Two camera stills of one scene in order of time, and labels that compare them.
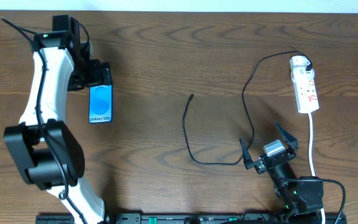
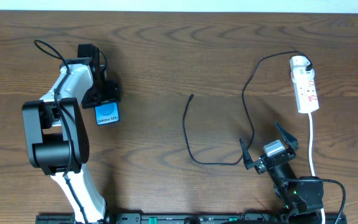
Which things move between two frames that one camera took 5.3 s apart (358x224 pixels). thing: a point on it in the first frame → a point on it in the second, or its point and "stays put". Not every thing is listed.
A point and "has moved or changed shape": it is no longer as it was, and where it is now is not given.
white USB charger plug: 301,74 stays put
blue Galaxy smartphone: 100,103 has moved or changed shape
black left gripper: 105,74 → 103,94
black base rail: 184,218 stays put
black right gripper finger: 291,141 stays put
